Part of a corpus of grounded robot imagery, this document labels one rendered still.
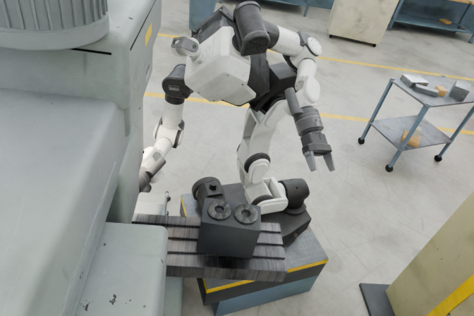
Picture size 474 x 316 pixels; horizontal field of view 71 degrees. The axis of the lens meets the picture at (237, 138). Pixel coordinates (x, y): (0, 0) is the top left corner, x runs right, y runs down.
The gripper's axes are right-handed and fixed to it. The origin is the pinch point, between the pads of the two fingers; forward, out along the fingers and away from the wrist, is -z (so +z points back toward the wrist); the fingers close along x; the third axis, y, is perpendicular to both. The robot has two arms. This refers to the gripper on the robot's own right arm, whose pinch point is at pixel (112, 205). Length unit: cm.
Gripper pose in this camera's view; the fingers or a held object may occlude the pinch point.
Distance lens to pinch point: 129.3
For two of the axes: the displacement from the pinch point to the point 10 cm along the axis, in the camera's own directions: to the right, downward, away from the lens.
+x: 9.1, 3.6, -2.1
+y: -1.6, 7.7, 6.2
